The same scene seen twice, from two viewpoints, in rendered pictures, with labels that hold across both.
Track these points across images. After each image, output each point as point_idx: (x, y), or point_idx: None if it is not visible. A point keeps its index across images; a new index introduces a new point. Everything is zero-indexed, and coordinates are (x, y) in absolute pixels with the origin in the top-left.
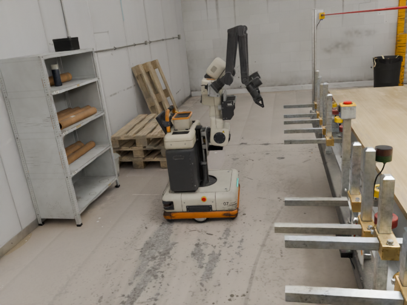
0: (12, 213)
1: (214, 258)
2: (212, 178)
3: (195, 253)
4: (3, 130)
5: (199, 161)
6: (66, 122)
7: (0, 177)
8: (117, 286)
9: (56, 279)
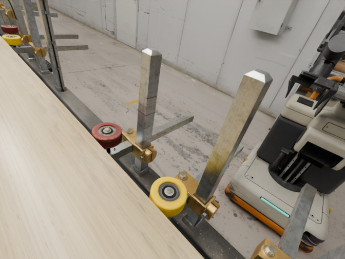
0: (271, 96)
1: (183, 154)
2: (292, 189)
3: (196, 150)
4: (312, 50)
5: (291, 150)
6: (336, 65)
7: (282, 73)
8: (193, 117)
9: (215, 109)
